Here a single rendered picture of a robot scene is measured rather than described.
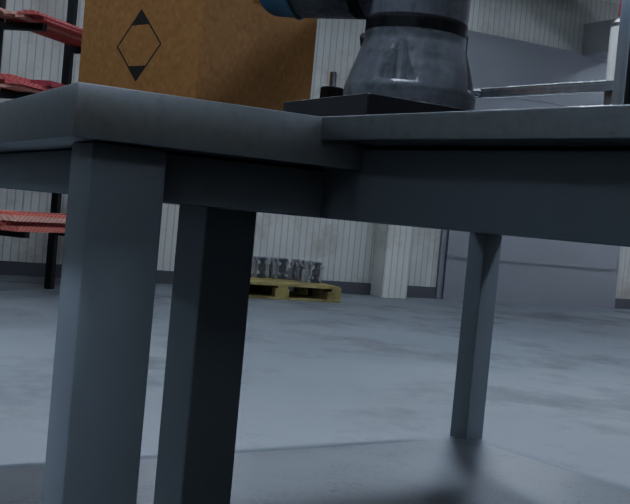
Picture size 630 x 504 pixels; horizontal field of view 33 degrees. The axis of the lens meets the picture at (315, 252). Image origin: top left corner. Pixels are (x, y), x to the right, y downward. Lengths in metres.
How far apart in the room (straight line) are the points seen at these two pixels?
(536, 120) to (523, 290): 11.31
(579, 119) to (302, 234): 9.84
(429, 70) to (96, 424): 0.55
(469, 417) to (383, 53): 1.69
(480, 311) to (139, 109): 1.99
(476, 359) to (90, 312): 1.99
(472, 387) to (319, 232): 7.91
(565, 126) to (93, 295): 0.37
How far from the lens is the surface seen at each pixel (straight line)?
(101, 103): 0.79
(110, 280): 0.81
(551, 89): 1.51
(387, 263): 10.70
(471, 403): 2.74
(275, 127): 0.84
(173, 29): 1.60
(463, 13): 1.21
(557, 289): 12.30
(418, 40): 1.17
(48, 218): 7.52
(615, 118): 0.64
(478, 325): 2.71
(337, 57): 10.69
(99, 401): 0.83
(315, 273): 9.67
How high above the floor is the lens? 0.75
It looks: 2 degrees down
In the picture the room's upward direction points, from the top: 5 degrees clockwise
